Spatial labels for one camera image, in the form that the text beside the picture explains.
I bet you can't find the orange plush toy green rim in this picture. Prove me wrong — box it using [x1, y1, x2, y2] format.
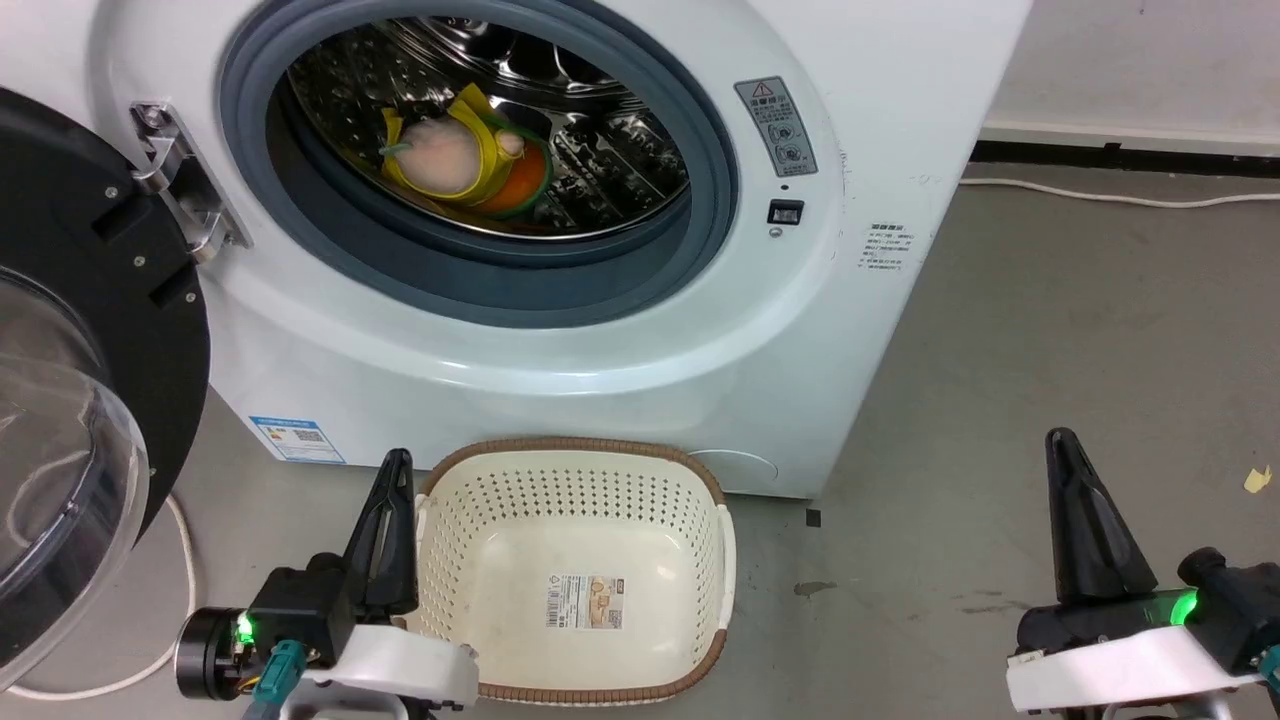
[478, 138, 554, 222]

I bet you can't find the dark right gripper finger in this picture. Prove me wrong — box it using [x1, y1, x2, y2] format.
[1045, 428, 1091, 605]
[1072, 440, 1159, 604]

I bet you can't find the white floor cable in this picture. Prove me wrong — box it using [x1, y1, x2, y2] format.
[960, 177, 1280, 210]
[0, 492, 199, 701]

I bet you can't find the grey rubber door gasket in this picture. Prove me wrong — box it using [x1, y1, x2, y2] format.
[218, 0, 741, 330]

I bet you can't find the chrome door hinge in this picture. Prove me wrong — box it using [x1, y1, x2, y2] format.
[128, 100, 251, 266]

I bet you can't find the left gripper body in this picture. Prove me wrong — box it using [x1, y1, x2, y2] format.
[175, 553, 480, 710]

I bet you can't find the black glass washer door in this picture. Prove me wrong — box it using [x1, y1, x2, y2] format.
[0, 85, 213, 693]

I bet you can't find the teal plug left gripper cable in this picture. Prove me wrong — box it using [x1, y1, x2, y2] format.
[240, 640, 307, 720]

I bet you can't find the small printed text sticker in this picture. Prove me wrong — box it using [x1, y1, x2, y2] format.
[862, 222, 914, 274]

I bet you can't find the white front-load washing machine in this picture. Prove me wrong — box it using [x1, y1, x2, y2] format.
[0, 0, 1036, 501]

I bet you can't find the round white filter cover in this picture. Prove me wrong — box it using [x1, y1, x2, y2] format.
[688, 449, 780, 494]

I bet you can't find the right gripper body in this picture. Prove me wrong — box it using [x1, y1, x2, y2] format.
[1005, 547, 1280, 714]

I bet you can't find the pink and yellow plush toy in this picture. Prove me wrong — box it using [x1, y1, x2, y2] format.
[378, 83, 528, 207]

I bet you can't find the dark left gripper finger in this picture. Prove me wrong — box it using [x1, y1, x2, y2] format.
[392, 449, 419, 617]
[345, 449, 401, 614]

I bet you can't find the cream perforated laundry basket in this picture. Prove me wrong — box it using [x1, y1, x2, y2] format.
[400, 437, 738, 706]

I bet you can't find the steel washer drum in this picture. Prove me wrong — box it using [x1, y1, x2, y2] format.
[285, 15, 693, 241]

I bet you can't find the grey warning label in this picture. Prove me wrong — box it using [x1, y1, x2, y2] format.
[734, 76, 819, 179]

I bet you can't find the paper label in basket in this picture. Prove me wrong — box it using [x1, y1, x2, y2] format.
[545, 573, 625, 631]

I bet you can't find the black baseboard strip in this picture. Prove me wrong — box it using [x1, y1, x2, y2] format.
[972, 140, 1280, 182]

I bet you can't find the blue energy label sticker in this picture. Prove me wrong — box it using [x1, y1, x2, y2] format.
[248, 415, 347, 465]

